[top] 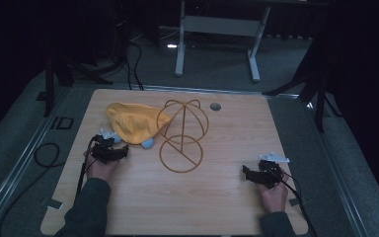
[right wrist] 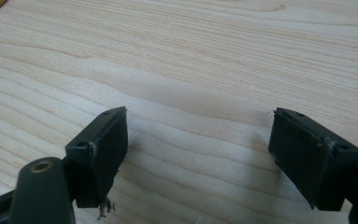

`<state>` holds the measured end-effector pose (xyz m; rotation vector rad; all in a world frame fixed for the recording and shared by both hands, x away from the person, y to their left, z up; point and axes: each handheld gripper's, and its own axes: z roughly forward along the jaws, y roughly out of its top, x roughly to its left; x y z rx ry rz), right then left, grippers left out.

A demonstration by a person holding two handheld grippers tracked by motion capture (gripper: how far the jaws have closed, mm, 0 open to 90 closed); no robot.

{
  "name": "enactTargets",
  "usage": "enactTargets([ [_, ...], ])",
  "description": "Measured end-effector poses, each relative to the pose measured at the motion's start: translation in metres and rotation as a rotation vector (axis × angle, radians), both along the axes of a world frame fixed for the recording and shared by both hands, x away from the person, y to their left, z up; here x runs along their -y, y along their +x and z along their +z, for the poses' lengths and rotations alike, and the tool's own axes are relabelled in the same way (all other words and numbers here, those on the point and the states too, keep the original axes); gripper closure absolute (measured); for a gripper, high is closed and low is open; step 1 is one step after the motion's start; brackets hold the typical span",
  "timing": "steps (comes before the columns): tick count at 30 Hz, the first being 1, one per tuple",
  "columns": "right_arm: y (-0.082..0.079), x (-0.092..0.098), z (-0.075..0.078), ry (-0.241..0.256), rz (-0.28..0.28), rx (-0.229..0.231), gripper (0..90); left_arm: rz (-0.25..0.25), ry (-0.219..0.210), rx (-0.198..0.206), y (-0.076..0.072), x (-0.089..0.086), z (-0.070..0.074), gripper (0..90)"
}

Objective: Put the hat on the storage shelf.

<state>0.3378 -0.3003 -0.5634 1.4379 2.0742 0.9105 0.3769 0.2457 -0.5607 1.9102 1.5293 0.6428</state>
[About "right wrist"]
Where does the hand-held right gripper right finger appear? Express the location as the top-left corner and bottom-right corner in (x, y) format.
(268, 107), (358, 212)

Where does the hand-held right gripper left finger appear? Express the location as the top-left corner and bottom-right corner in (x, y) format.
(64, 105), (129, 219)

